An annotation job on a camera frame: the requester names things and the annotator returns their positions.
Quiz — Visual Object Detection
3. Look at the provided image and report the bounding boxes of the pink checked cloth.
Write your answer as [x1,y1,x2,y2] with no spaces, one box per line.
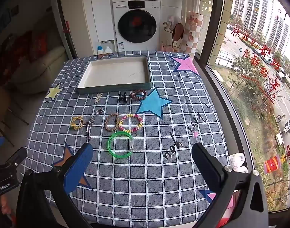
[182,11,203,57]

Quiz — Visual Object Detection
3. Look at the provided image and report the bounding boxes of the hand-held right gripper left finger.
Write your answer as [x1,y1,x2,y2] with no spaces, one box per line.
[15,143,94,228]

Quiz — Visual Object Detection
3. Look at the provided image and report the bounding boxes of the red lantern window sticker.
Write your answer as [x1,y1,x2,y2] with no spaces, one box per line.
[264,154,281,174]

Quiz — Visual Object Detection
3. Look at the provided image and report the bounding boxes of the yellow hair tie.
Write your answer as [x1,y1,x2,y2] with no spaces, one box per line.
[69,115,85,131]

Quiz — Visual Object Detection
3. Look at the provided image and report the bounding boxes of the brown slippers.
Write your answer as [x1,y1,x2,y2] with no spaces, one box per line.
[172,23,184,41]

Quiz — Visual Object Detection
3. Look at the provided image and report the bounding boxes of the person's left hand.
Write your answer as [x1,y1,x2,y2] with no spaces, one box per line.
[0,196,14,221]

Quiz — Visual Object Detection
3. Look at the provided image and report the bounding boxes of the white washing machine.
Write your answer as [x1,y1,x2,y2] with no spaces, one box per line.
[111,0,162,52]

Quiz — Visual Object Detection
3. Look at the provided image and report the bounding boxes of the grey shallow box tray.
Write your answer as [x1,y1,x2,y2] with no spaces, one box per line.
[76,55,152,94]

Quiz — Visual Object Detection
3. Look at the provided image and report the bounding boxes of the dark red cushion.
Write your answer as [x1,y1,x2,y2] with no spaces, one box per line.
[0,33,31,76]

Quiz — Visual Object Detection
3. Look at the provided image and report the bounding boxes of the red window writing decal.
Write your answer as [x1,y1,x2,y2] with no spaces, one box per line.
[230,24,285,105]

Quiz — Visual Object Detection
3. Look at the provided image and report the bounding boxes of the dark window frame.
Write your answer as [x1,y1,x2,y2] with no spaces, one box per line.
[192,0,290,212]

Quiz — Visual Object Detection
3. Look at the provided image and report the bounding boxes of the white tall cabinet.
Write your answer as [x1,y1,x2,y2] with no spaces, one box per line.
[79,0,115,53]

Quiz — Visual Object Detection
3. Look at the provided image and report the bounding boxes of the brown chain hair clip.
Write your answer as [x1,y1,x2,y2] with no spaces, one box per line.
[104,113,120,132]

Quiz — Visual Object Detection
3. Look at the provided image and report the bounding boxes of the silver star hair clip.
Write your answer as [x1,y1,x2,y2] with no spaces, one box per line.
[86,121,93,142]

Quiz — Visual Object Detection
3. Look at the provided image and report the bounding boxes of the gold wire rack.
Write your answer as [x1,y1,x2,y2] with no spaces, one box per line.
[163,15,186,51]

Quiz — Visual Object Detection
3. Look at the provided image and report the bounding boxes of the dark red bead bracelet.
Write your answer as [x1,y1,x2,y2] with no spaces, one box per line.
[129,89,148,103]

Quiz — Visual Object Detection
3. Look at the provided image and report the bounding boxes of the grey checked star tablecloth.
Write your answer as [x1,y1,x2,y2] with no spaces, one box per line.
[25,50,233,225]

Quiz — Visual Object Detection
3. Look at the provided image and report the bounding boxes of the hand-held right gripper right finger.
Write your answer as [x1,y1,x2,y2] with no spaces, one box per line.
[191,142,269,228]

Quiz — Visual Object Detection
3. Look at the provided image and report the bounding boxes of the colourful bead bracelet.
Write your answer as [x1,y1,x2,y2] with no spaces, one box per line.
[118,114,143,133]

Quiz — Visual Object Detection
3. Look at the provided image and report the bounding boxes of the cream sofa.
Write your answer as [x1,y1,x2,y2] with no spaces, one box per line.
[9,45,69,94]

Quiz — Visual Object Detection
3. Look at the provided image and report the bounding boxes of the green plastic bangle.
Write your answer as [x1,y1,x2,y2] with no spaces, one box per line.
[107,131,134,158]

